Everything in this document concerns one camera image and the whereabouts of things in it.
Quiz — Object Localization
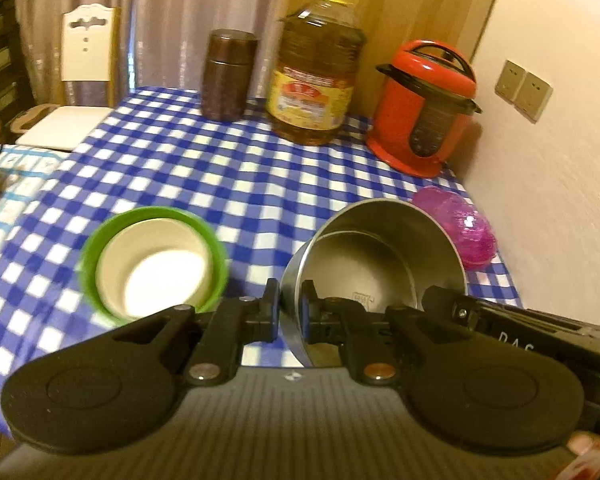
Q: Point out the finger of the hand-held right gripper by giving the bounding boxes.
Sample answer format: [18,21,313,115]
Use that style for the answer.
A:
[422,285,483,343]

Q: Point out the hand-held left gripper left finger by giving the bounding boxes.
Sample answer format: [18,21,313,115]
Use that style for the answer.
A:
[112,277,283,386]

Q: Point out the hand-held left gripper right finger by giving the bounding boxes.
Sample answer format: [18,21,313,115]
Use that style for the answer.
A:
[300,280,486,386]

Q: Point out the large pink glass bowl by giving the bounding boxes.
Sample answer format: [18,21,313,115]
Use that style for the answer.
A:
[447,210,498,267]

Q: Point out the stainless steel bowl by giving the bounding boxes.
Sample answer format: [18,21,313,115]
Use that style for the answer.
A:
[281,198,468,366]

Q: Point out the small pink glass bowl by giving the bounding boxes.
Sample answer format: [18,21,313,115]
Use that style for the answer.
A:
[412,186,478,241]

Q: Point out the cream plastic bowl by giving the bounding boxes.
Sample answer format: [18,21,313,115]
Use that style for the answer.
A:
[96,217,222,317]

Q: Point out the green plastic bowl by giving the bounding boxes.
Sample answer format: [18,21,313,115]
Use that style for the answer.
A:
[79,206,230,326]

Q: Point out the person's right hand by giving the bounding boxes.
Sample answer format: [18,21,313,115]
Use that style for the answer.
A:
[555,432,600,480]

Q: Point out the blue white checked tablecloth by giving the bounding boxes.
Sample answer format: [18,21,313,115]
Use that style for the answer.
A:
[0,85,526,441]

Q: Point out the red electric pressure cooker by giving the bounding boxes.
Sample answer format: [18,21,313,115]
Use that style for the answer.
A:
[365,40,482,178]

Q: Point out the cooking oil bottle yellow cap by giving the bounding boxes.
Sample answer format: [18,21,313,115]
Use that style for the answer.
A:
[265,0,367,146]

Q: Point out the brown cylindrical jar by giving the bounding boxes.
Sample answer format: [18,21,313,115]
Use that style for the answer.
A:
[202,29,259,122]

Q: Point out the light patterned cloth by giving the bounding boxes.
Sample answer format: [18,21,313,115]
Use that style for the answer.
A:
[0,144,68,261]

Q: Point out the white wooden chair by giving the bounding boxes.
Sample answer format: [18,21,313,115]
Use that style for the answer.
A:
[15,4,121,153]

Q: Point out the beige curtain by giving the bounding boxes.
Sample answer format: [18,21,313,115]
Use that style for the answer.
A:
[287,0,508,91]

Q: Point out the sheer grey curtain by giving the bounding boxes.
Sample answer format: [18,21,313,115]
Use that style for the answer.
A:
[12,0,293,108]

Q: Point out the wall power sockets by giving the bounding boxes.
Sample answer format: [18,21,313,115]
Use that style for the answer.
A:
[514,71,554,124]

